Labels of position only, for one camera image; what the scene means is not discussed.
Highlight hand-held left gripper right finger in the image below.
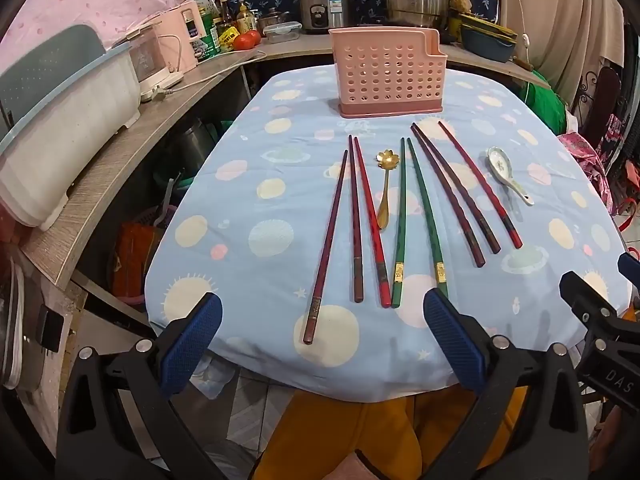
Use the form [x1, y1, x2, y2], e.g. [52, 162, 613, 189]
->
[424, 289, 591, 480]

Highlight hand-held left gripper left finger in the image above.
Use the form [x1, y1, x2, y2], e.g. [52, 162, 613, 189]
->
[55, 292, 226, 480]

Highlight green chopstick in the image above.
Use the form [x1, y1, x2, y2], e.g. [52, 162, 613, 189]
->
[406, 137, 448, 293]
[391, 137, 407, 308]

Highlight dark maroon chopstick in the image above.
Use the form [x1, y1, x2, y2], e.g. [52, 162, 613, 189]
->
[416, 123, 502, 255]
[411, 123, 487, 268]

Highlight red chopstick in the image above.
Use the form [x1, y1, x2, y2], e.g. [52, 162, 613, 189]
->
[353, 136, 392, 309]
[438, 121, 524, 250]

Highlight gold flower spoon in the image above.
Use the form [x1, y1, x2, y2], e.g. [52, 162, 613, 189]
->
[375, 149, 405, 231]

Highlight dark brown chopstick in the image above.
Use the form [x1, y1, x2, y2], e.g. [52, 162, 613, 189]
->
[348, 135, 364, 304]

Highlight dark purple chopstick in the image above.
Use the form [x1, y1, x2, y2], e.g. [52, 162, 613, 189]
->
[302, 150, 349, 346]

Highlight white ceramic soup spoon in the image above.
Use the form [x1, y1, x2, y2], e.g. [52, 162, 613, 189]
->
[487, 146, 535, 207]

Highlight pink perforated utensil basket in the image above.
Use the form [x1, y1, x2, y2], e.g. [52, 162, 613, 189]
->
[328, 27, 449, 120]

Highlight pink patterned bag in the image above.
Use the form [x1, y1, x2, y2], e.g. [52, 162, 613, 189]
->
[557, 130, 613, 216]

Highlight blue planet print tablecloth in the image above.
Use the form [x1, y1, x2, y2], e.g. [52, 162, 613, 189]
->
[145, 67, 633, 403]

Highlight orange pants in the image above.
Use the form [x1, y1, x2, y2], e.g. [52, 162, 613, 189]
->
[252, 385, 531, 480]

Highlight dark ornate chair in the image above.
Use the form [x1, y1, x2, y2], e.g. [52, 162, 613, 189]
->
[580, 65, 626, 146]

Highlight green plastic bag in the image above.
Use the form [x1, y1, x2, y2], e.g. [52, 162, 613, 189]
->
[517, 67, 573, 136]

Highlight steel pot under counter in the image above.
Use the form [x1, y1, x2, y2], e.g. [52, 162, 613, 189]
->
[177, 117, 218, 161]

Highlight white plastic tub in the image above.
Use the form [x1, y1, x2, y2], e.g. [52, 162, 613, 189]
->
[0, 24, 143, 231]

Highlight blue bowl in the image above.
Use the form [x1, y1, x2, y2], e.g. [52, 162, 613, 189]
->
[460, 25, 517, 63]

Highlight beige curtain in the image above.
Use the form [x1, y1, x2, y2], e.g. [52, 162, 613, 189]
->
[495, 0, 631, 91]

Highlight white glass electric pot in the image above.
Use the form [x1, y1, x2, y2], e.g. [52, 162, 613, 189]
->
[125, 27, 186, 103]

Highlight pink electric kettle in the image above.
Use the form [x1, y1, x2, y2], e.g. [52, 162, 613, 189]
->
[145, 1, 201, 73]

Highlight clear plastic food container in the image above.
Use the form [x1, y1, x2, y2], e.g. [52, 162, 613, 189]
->
[262, 21, 302, 44]

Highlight yellow label sauce bottle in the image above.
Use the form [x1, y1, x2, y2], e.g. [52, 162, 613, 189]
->
[235, 2, 257, 35]

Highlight white plant print carton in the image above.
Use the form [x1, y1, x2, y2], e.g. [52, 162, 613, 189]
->
[192, 0, 221, 26]

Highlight small lidded steel pot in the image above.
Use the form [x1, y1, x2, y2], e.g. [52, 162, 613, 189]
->
[257, 8, 290, 33]

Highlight steel rice cooker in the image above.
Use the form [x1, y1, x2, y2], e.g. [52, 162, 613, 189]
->
[298, 0, 357, 35]

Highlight white cord with switch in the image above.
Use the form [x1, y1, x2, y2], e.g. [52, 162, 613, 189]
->
[515, 0, 533, 106]

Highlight white plug and cord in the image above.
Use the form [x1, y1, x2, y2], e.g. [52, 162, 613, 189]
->
[150, 50, 268, 103]

